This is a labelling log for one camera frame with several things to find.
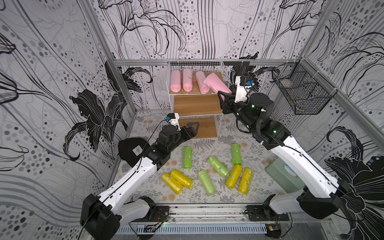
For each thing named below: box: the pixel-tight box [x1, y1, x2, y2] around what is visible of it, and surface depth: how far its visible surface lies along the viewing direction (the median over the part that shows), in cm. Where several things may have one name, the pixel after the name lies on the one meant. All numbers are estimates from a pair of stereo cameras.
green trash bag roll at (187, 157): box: [183, 146, 193, 170], surface depth 91 cm
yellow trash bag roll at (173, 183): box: [161, 173, 184, 195], surface depth 82 cm
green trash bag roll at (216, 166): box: [207, 156, 230, 178], surface depth 86 cm
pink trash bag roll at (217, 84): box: [203, 72, 232, 100], surface depth 62 cm
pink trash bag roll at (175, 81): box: [170, 70, 182, 93], surface depth 74 cm
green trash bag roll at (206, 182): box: [197, 170, 216, 196], surface depth 83 cm
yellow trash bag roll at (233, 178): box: [225, 164, 243, 189], surface depth 85 cm
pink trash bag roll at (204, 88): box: [195, 71, 210, 94], surface depth 75 cm
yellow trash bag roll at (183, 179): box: [171, 169, 193, 189], surface depth 84 cm
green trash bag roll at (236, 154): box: [231, 143, 242, 166], surface depth 92 cm
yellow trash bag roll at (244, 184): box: [238, 168, 253, 195], surface depth 81 cm
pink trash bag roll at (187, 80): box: [182, 68, 193, 93], surface depth 73 cm
